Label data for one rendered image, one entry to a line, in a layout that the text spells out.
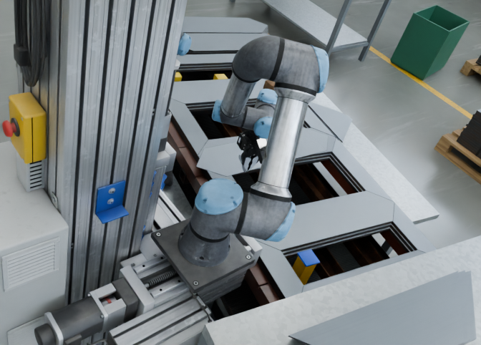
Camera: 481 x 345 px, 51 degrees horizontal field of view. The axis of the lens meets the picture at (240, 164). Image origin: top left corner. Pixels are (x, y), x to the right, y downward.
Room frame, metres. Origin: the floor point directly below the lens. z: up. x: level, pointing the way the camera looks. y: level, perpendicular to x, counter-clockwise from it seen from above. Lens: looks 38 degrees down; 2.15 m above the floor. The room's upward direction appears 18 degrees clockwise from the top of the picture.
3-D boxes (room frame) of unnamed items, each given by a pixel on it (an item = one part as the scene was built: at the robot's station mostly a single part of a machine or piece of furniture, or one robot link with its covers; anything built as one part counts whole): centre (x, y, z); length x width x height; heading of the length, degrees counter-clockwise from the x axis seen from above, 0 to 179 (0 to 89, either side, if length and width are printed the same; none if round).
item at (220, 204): (0.98, 0.02, 1.20); 0.13 x 0.12 x 0.14; 99
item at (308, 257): (1.22, -0.33, 0.88); 0.06 x 0.06 x 0.02; 39
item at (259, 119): (1.44, -0.02, 1.21); 0.11 x 0.11 x 0.08; 9
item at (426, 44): (5.38, -1.48, 0.29); 0.61 x 0.46 x 0.57; 150
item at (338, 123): (2.38, -0.38, 0.77); 0.45 x 0.20 x 0.04; 39
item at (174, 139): (1.58, 0.20, 0.80); 1.62 x 0.04 x 0.06; 39
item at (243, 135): (1.55, -0.01, 1.05); 0.09 x 0.08 x 0.12; 40
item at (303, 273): (1.22, -0.33, 0.78); 0.05 x 0.05 x 0.19; 39
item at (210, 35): (2.78, 0.35, 0.82); 0.80 x 0.40 x 0.06; 129
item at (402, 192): (2.26, -0.48, 0.73); 1.20 x 0.26 x 0.03; 39
